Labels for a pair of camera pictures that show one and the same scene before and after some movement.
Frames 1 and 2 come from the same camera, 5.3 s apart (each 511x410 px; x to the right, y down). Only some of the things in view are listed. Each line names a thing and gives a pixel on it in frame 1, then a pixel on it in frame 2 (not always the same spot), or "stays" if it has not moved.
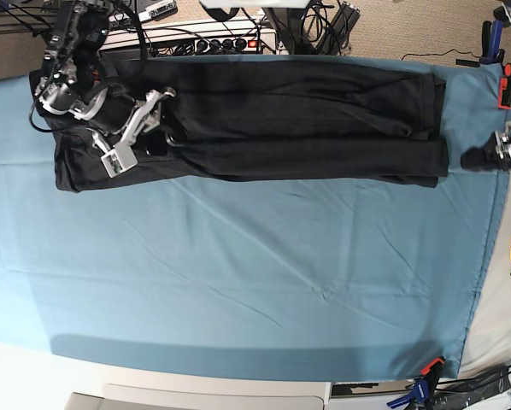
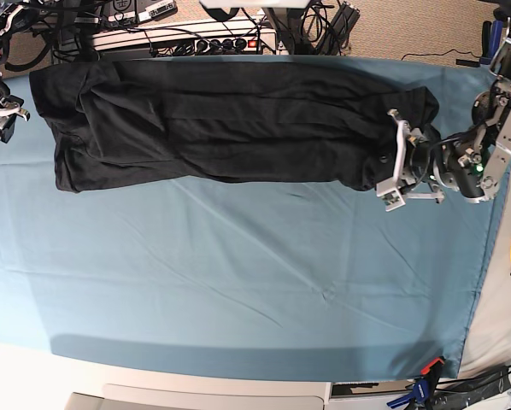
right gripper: [116, 113] to [0, 109]
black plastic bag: [456, 394] stays
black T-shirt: [275, 119] stays
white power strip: [200, 38] stays
